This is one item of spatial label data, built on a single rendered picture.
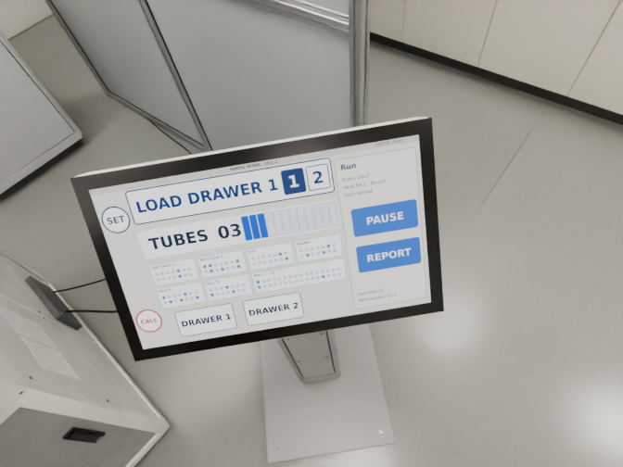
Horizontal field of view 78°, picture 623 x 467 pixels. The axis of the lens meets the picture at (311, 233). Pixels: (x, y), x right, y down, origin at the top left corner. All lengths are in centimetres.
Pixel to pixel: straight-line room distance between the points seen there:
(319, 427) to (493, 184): 139
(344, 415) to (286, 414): 21
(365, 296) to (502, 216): 147
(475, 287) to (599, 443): 65
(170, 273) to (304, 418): 104
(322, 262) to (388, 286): 12
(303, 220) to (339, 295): 14
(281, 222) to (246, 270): 9
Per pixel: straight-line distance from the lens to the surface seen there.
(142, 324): 69
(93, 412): 126
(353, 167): 57
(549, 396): 176
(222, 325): 66
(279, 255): 60
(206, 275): 62
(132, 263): 65
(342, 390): 157
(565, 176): 230
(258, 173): 57
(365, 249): 60
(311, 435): 157
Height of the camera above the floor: 159
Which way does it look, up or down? 58 degrees down
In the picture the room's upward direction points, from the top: 10 degrees counter-clockwise
